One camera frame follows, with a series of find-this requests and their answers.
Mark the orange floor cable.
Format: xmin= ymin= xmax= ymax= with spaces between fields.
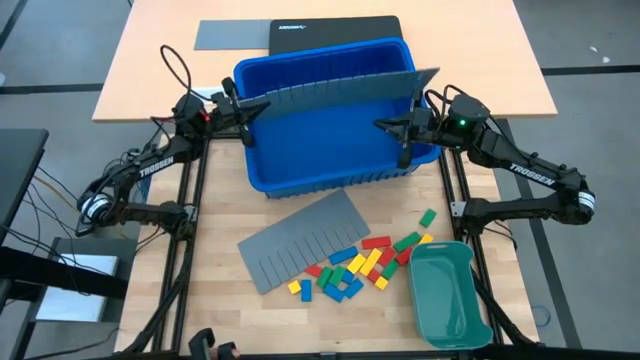
xmin=32 ymin=173 xmax=131 ymax=240

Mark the black right camera cable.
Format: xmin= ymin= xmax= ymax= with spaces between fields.
xmin=423 ymin=83 xmax=506 ymax=136

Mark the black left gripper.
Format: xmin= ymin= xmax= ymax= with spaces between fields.
xmin=172 ymin=76 xmax=272 ymax=148

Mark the long grey slotted divider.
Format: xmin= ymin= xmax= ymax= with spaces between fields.
xmin=238 ymin=67 xmax=441 ymax=121

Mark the long blue block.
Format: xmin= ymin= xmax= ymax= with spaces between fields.
xmin=327 ymin=245 xmax=359 ymax=265

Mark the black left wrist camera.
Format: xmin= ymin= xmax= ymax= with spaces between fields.
xmin=209 ymin=97 xmax=236 ymax=126

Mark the white flat box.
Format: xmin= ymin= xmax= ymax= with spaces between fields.
xmin=34 ymin=253 xmax=121 ymax=324

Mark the black horizontal bar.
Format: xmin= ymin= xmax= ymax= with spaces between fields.
xmin=0 ymin=244 xmax=129 ymax=301

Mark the flat grey sheet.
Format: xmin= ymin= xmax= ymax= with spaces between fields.
xmin=193 ymin=18 xmax=274 ymax=51

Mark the blue ring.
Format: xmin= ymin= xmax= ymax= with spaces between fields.
xmin=530 ymin=304 xmax=552 ymax=329

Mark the white-edged grey phone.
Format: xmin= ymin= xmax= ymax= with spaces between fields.
xmin=189 ymin=86 xmax=225 ymax=101

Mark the black side desk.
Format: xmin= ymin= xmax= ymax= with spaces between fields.
xmin=0 ymin=128 xmax=50 ymax=231

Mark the black floor cable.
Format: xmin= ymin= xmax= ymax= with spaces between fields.
xmin=34 ymin=165 xmax=85 ymax=214

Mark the teal plastic basket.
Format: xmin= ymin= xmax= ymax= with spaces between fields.
xmin=407 ymin=240 xmax=495 ymax=350

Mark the long green block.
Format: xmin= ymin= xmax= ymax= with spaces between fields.
xmin=393 ymin=231 xmax=422 ymax=254

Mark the long red block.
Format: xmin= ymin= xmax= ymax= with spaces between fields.
xmin=360 ymin=236 xmax=393 ymax=250

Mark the black cable hose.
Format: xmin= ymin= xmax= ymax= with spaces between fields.
xmin=469 ymin=277 xmax=539 ymax=351
xmin=117 ymin=239 xmax=194 ymax=359

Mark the black closed laptop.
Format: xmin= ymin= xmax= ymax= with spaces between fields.
xmin=268 ymin=14 xmax=404 ymax=56

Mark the large blue plastic bin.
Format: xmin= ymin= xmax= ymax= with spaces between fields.
xmin=233 ymin=36 xmax=442 ymax=200

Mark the black camera cable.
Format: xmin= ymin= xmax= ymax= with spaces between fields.
xmin=423 ymin=83 xmax=506 ymax=136
xmin=159 ymin=43 xmax=214 ymax=101

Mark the black left camera cable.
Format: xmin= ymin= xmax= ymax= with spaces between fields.
xmin=159 ymin=43 xmax=214 ymax=101

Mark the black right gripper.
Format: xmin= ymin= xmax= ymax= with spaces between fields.
xmin=373 ymin=88 xmax=490 ymax=170

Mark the long yellow block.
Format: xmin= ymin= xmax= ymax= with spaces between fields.
xmin=359 ymin=247 xmax=384 ymax=278

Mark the short grey slotted divider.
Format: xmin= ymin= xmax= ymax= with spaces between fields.
xmin=235 ymin=187 xmax=371 ymax=298

